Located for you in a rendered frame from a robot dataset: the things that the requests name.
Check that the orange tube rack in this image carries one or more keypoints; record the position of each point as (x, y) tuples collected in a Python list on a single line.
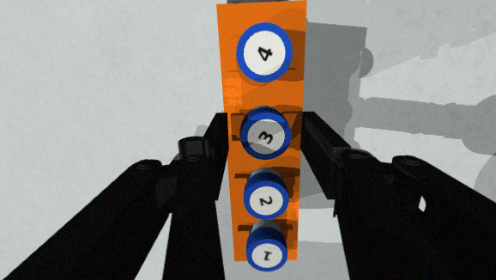
[(241, 94)]

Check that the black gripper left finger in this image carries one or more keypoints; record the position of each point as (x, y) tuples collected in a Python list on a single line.
[(110, 238)]

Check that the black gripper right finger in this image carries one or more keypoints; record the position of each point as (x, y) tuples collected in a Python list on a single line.
[(455, 235)]

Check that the blue screw cap with number 4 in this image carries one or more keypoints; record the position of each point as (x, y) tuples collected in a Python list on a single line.
[(264, 52)]

